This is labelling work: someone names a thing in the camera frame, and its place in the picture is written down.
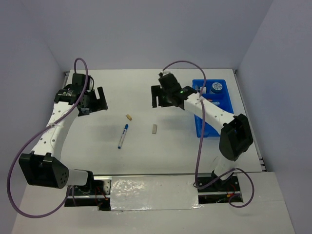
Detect blue white ink jar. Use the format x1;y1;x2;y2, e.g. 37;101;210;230
199;86;207;94

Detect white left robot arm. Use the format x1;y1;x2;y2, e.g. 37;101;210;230
19;73;108;195

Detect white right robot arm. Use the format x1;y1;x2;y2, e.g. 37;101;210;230
151;71;254;191

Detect grey eraser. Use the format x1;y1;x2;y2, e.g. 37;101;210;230
152;124;157;134

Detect blue white marker pen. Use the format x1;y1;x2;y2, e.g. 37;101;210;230
117;124;129;149

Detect blue compartment tray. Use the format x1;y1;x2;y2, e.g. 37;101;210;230
192;79;234;138

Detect silver foil cover plate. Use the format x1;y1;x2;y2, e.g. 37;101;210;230
110;175;201;211

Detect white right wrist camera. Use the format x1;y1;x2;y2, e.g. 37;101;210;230
158;70;171;77

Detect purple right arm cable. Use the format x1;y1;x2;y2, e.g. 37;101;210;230
162;60;255;208

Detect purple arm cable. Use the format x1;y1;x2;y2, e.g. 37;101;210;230
162;60;255;208
6;58;88;218

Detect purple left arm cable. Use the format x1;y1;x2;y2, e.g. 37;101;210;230
6;58;88;218

